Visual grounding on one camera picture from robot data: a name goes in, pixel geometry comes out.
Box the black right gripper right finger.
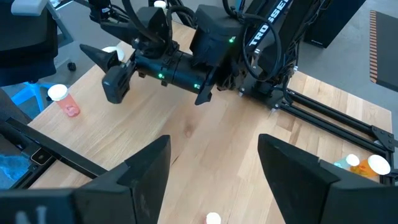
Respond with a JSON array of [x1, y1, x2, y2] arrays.
[[257, 133, 398, 224]]

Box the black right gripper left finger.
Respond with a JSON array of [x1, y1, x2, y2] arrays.
[[0, 134, 172, 224]]

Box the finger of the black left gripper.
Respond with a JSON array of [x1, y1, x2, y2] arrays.
[[79, 43, 121, 73]]

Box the small red pill bottle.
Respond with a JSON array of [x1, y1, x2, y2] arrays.
[[47, 83, 81, 118], [205, 212, 222, 224]]

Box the small teal pill bottle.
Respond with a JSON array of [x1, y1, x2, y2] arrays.
[[333, 154, 361, 170]]

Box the large orange pill bottle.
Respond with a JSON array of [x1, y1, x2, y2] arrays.
[[349, 154, 392, 179]]

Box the black floor mat hazard stripes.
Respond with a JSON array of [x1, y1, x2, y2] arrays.
[[369, 10, 398, 93]]

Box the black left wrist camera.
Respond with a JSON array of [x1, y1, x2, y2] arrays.
[[101, 63, 132, 105]]

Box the black aluminium table frame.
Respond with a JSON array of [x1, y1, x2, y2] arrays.
[[9, 70, 398, 190]]

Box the grey table-level camera box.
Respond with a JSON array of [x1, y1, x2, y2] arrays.
[[30, 146, 52, 166]]

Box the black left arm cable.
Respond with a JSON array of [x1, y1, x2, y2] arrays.
[[222, 0, 283, 82]]

